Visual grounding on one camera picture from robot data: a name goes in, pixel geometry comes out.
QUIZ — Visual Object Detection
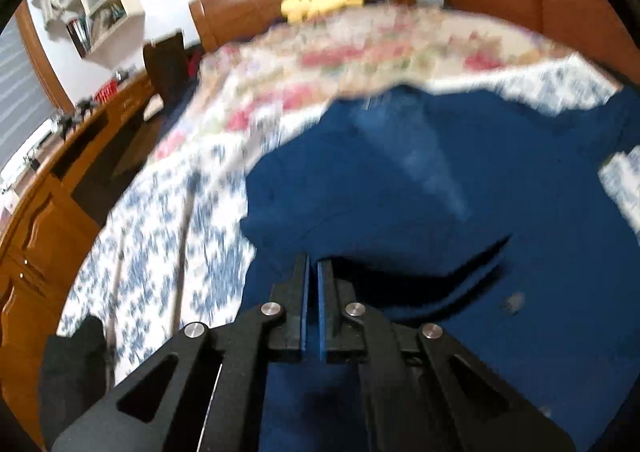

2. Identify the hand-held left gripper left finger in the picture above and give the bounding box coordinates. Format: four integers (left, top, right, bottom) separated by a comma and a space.
50, 252, 311, 452

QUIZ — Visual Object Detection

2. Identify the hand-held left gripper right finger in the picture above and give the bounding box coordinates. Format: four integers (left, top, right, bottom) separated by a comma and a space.
317, 259, 576, 452

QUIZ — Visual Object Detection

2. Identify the navy blue sweater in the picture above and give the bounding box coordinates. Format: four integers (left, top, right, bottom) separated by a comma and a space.
239, 84, 640, 452

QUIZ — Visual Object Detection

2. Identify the folded metal tripod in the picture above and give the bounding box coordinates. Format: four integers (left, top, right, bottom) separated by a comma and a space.
102, 172, 198, 383

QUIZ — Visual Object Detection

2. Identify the blue floral bed sheet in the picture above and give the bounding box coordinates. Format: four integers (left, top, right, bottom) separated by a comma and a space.
57, 52, 640, 383

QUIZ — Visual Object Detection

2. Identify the black cloth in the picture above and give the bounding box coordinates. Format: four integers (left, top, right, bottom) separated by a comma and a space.
39, 317, 116, 452

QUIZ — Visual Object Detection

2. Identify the red floral quilt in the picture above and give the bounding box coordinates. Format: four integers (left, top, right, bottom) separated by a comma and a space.
155, 2, 576, 163

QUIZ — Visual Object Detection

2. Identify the dark brown chair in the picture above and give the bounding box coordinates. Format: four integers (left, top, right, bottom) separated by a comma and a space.
142, 32, 193, 120

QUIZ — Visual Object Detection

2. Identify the wooden desk cabinet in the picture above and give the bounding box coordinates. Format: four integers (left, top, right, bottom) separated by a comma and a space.
0, 72, 161, 452

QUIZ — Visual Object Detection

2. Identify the small black tripod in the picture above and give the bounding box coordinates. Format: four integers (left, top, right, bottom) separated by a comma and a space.
55, 99, 98, 133

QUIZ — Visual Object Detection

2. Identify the grey window blind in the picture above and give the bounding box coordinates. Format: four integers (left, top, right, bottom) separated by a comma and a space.
0, 22, 63, 173

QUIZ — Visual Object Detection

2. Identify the white wall shelf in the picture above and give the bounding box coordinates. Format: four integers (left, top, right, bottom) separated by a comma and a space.
30, 0, 146, 67

